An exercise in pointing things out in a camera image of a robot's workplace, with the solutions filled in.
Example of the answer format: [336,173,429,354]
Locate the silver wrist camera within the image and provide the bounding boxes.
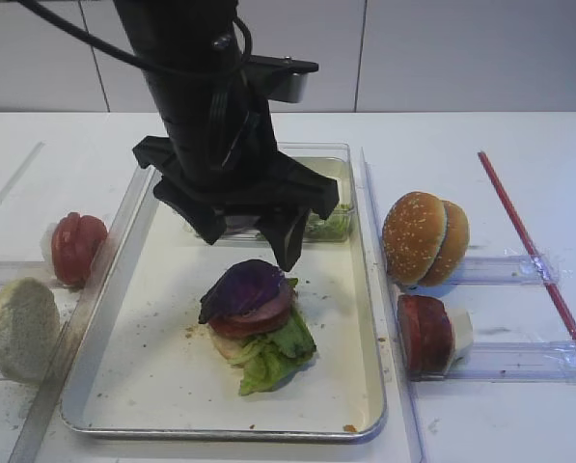
[245,55,319,104]

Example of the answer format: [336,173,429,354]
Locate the red thin rod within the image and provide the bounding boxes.
[478,150,576,343]

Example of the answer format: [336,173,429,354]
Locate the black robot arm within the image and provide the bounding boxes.
[116,1,339,270]

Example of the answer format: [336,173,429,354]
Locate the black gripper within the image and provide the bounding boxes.
[131,95,341,271]

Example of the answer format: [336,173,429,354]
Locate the tomato slice on burger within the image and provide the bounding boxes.
[209,312,290,340]

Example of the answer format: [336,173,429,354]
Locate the bottom bun slice standing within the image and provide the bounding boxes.
[0,277,60,384]

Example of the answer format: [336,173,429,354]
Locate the meat patties stack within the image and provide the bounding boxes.
[398,294,454,374]

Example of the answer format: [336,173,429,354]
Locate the white pusher block patties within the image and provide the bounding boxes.
[449,309,474,363]

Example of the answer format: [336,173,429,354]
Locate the sesame top bun front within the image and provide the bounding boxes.
[382,191,447,286]

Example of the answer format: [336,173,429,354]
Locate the green lettuce on burger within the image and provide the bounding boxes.
[230,277,316,395]

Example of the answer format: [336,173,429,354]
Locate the black cable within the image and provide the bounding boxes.
[16,0,255,170]

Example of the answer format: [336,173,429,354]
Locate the green lettuce in box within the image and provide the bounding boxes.
[304,204,352,242]

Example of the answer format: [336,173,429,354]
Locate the sesame top bun rear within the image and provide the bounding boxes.
[419,201,470,286]

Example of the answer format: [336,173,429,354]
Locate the clear plastic ingredient box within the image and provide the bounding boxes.
[177,141,342,244]

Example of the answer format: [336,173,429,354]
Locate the bottom bun on tray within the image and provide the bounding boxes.
[207,288,308,361]

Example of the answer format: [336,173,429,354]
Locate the clear thin rod left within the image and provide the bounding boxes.
[0,141,45,206]

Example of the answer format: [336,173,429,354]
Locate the sesame bun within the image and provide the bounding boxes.
[419,201,470,286]
[382,191,447,286]

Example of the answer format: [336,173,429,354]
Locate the purple cabbage leaf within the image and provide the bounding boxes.
[198,259,285,324]

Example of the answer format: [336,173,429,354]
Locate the red tomato slices stack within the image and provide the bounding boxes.
[49,212,108,286]

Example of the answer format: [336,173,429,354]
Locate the clear rail for top buns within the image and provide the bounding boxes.
[447,255,559,286]

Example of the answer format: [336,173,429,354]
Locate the clear rail for patties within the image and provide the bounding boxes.
[409,340,576,384]

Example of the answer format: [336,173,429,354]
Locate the metal baking tray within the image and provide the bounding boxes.
[61,145,387,443]

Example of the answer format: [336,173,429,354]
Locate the clear rail for tomato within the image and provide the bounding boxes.
[0,261,62,288]

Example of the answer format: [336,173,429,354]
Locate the meat patty on burger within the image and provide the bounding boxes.
[223,284,295,322]

